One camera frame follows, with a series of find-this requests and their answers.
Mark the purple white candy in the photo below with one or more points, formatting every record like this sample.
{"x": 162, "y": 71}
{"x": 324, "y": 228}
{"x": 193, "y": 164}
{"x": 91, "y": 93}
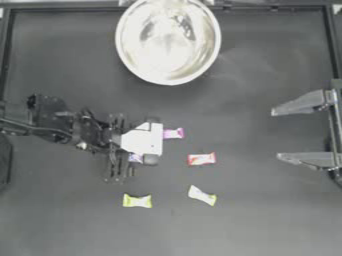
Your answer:
{"x": 135, "y": 157}

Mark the magenta candy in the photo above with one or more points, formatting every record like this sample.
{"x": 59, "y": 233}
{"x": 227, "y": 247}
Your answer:
{"x": 174, "y": 133}

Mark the red candy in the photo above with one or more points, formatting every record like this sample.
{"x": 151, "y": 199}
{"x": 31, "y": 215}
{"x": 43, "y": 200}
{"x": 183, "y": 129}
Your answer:
{"x": 201, "y": 159}

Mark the lime green candy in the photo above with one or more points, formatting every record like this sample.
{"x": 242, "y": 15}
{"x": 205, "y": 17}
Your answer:
{"x": 137, "y": 201}

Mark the white candy with green end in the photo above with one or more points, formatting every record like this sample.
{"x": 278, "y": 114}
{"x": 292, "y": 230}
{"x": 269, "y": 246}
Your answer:
{"x": 202, "y": 195}

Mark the steel bowl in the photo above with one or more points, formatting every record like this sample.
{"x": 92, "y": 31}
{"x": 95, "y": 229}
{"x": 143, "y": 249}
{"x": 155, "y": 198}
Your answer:
{"x": 169, "y": 43}

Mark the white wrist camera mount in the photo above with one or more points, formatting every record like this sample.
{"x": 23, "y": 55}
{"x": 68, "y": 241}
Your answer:
{"x": 142, "y": 140}

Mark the black table frame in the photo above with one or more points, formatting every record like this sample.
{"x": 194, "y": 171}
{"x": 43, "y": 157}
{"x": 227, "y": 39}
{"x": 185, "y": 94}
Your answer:
{"x": 67, "y": 6}

